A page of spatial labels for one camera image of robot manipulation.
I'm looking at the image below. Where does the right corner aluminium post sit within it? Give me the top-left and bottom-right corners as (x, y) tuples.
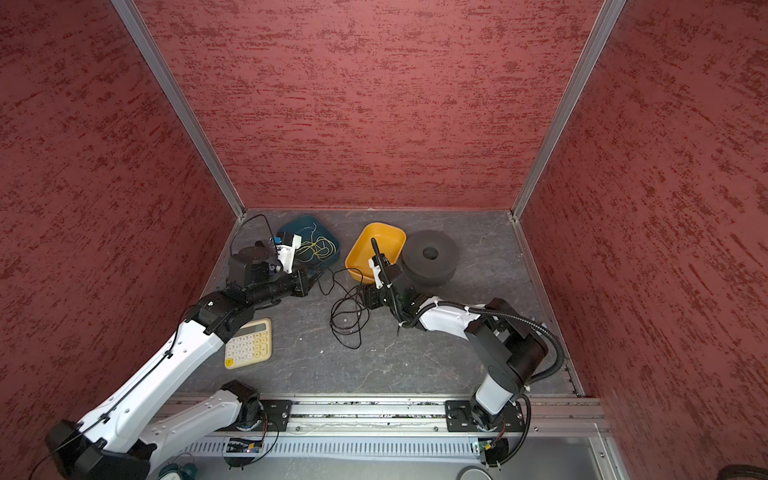
(511, 0), (626, 222)

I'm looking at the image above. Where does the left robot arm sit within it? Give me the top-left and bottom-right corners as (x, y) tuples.
(46, 244), (321, 479)

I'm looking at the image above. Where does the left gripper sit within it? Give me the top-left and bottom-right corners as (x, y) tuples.
(250, 263), (325, 308)

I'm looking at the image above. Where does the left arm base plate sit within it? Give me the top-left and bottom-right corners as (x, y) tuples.
(207, 398), (293, 433)

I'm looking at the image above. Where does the teal plastic bin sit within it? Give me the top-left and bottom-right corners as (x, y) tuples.
(278, 215), (341, 268)

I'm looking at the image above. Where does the yellow plastic bin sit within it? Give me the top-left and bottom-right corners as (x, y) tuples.
(344, 221), (407, 284)

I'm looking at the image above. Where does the left corner aluminium post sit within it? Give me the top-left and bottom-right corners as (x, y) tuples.
(111, 0), (247, 219)

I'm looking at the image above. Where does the black cable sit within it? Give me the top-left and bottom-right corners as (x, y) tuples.
(315, 266), (374, 350)

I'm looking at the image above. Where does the yellow wire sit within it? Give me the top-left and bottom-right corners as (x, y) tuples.
(297, 223), (337, 265)

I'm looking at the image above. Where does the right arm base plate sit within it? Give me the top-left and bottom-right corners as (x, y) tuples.
(444, 400), (524, 434)

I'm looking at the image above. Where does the teal object below rail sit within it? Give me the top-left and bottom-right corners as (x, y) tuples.
(157, 463), (198, 480)

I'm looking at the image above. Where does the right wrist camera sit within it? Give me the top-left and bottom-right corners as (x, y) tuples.
(368, 256), (383, 289)

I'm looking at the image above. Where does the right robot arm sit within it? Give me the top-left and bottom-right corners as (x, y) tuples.
(364, 253), (565, 431)

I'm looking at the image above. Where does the aluminium front rail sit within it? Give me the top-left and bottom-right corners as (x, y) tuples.
(141, 395), (611, 441)

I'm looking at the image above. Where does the yellow calculator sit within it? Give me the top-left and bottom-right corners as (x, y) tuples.
(224, 318), (273, 370)

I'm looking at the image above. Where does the grey perforated cable spool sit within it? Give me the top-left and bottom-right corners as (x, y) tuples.
(399, 230), (459, 287)

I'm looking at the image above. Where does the corner aluminium post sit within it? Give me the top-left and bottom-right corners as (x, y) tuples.
(511, 0), (626, 222)
(111, 0), (247, 219)

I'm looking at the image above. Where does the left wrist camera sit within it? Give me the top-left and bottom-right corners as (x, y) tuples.
(276, 232), (302, 274)

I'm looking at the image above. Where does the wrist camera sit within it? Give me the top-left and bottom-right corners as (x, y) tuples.
(276, 232), (302, 274)
(368, 256), (383, 289)

